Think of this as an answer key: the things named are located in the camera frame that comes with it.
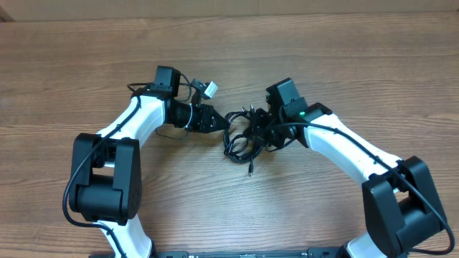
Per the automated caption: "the black cable bundle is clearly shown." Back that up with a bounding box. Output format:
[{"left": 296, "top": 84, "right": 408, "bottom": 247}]
[{"left": 222, "top": 104, "right": 268, "bottom": 177}]

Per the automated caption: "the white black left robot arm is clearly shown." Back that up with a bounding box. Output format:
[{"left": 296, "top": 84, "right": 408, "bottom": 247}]
[{"left": 62, "top": 66, "right": 229, "bottom": 257}]

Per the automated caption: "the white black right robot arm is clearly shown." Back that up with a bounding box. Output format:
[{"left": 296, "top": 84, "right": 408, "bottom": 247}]
[{"left": 247, "top": 78, "right": 455, "bottom": 257}]

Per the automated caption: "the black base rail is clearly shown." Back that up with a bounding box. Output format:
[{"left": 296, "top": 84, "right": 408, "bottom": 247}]
[{"left": 155, "top": 247, "right": 351, "bottom": 258}]

